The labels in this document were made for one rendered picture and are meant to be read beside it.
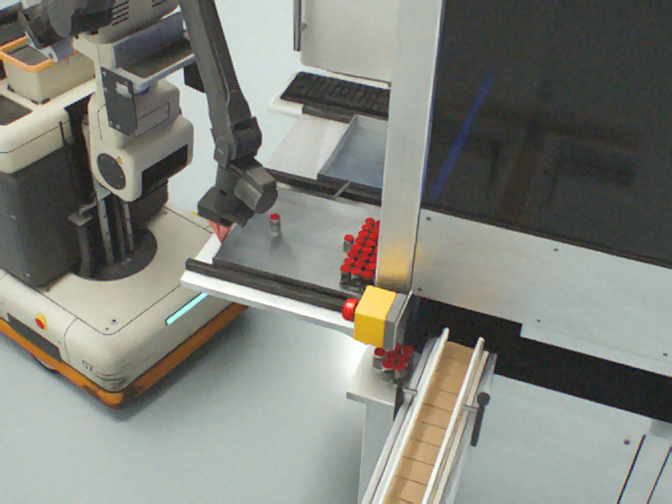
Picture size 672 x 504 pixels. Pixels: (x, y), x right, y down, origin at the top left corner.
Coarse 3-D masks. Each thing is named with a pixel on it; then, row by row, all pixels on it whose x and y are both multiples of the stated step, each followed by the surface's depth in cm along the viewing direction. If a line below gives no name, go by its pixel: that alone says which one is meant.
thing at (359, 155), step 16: (352, 128) 223; (368, 128) 225; (384, 128) 223; (336, 144) 214; (352, 144) 220; (368, 144) 220; (384, 144) 220; (336, 160) 215; (352, 160) 215; (368, 160) 215; (384, 160) 215; (320, 176) 205; (336, 176) 210; (352, 176) 210; (368, 176) 210; (368, 192) 203
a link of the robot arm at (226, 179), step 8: (216, 168) 174; (224, 168) 172; (232, 168) 172; (216, 176) 174; (224, 176) 173; (232, 176) 172; (240, 176) 171; (216, 184) 175; (224, 184) 174; (232, 184) 174; (232, 192) 175
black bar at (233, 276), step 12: (192, 264) 183; (204, 264) 183; (216, 276) 183; (228, 276) 181; (240, 276) 181; (252, 276) 181; (264, 288) 180; (276, 288) 179; (288, 288) 179; (300, 288) 179; (300, 300) 178; (312, 300) 177; (324, 300) 176; (336, 300) 176
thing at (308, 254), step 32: (288, 192) 200; (256, 224) 196; (288, 224) 196; (320, 224) 197; (352, 224) 197; (224, 256) 188; (256, 256) 188; (288, 256) 188; (320, 256) 189; (320, 288) 178
